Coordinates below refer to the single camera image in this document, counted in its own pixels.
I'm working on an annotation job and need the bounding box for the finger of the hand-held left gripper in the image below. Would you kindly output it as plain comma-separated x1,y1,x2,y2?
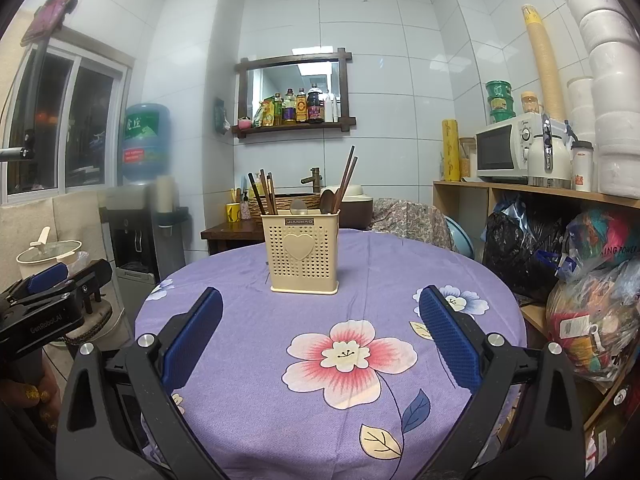
0,261,71,307
10,259,113,307

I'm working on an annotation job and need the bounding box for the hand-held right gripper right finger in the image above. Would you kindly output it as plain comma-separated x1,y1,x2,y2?
417,285,586,480

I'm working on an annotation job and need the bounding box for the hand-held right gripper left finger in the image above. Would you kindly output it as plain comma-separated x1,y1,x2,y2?
55,287,224,480

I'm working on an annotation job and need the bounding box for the beige perforated utensil holder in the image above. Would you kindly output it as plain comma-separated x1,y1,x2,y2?
261,208,342,295

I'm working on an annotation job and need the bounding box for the black chopstick with gold band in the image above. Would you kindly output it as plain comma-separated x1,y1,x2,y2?
248,181,266,216

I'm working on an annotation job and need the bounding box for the wooden spoon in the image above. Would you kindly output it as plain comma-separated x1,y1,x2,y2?
320,187,343,215

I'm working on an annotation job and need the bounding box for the person's left hand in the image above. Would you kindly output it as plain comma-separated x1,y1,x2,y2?
0,375,63,441

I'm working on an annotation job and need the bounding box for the pot with glass lid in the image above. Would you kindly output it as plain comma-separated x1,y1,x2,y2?
16,226,83,281

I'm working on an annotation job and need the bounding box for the water dispenser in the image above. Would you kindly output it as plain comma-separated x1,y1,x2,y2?
100,182,191,286

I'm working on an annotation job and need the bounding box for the blue plastic basin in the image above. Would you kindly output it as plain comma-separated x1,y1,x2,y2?
442,216,475,260

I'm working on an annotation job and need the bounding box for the purple floral tablecloth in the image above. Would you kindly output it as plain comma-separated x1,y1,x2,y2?
132,227,528,480

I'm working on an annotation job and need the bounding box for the dark wooden vanity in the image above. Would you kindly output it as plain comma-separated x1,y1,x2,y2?
201,220,266,256

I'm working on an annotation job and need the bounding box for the black plastic bag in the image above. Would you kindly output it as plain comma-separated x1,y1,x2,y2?
482,205,571,303

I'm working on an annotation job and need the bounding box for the floral cloth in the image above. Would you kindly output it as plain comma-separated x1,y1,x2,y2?
372,197,453,253

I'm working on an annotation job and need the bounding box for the blue water bottle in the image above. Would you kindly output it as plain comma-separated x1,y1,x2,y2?
118,103,172,184

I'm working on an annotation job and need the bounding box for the clear stuffed plastic bag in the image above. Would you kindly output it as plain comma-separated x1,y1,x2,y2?
545,260,640,381

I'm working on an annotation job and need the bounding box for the sliding window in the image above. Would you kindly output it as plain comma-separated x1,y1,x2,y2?
0,40,136,206

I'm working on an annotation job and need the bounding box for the light wooden shelf unit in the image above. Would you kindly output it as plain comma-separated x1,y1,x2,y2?
432,180,640,431

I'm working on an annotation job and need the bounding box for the white lidded brown bin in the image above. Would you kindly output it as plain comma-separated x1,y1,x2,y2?
342,184,374,231

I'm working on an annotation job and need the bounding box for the wicker wash basin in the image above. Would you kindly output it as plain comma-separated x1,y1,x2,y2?
247,192,321,217

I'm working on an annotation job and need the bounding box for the glass jar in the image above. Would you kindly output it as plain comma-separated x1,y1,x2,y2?
459,137,477,178

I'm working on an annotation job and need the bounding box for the colourful stuffed plastic bag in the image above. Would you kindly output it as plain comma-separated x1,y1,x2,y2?
565,207,640,281

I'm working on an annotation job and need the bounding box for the yellow wrap roll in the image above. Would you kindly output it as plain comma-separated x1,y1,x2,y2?
441,119,461,182

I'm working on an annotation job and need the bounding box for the black phone stand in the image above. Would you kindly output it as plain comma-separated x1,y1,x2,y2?
0,0,81,163

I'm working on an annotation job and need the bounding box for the white microwave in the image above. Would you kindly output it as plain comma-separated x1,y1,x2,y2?
475,112,546,183

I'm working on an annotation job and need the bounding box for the bronze faucet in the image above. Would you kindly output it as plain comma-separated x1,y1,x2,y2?
300,167,325,193

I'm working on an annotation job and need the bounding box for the white kettle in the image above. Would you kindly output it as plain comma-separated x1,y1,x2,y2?
527,115,573,190

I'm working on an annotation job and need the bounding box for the white tumbler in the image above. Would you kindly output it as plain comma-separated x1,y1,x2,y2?
571,141,595,192

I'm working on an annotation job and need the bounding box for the wooden framed mirror shelf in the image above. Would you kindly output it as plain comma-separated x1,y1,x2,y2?
231,48,358,140

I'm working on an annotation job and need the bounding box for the green bowl stack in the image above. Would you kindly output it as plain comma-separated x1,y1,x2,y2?
485,80,517,123

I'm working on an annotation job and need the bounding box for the row of condiment bottles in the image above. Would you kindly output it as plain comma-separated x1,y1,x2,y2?
252,82,343,128

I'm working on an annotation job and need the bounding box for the small white cup stack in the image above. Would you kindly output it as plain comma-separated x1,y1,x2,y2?
567,76,597,143

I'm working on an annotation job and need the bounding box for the pink phone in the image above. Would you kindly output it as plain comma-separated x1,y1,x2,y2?
21,0,93,46

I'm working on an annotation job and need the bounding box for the stack of white foam bowls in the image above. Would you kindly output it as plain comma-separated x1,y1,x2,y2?
542,0,640,198

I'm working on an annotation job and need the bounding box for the beige paper cup stack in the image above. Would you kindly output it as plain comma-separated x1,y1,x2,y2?
521,4,563,121

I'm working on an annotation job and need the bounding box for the dark wall holder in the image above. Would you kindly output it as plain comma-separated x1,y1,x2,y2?
214,97,232,136

